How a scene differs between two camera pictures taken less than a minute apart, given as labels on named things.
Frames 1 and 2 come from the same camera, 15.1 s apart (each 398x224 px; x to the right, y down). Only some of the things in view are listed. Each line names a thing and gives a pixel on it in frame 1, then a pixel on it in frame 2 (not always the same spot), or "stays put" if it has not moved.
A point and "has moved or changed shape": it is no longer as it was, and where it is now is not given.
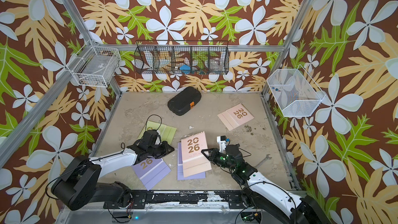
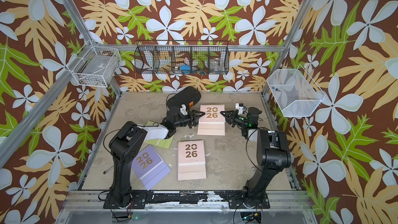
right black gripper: x=214 y=155 -> x=230 y=120
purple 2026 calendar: x=151 y=170 stays put
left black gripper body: x=159 y=150 -> x=184 y=120
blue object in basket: x=185 y=69 stays put
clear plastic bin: x=295 y=92 stays put
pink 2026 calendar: x=235 y=116 has moved or changed shape
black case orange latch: x=181 y=102 stays put
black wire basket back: x=182 y=57 stays put
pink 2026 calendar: x=194 y=161 has moved or changed shape
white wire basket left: x=93 y=66 stays put
